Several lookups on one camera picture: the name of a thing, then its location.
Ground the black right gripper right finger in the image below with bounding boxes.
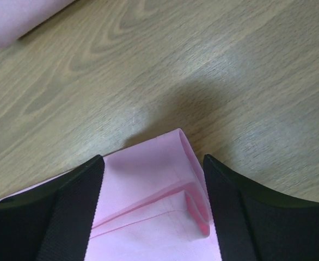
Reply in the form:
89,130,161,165
203,154,319,260

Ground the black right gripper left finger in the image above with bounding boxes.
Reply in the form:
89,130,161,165
0,155,105,260

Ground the folded dusty pink t-shirt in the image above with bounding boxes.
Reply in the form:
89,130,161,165
0,0,73,48

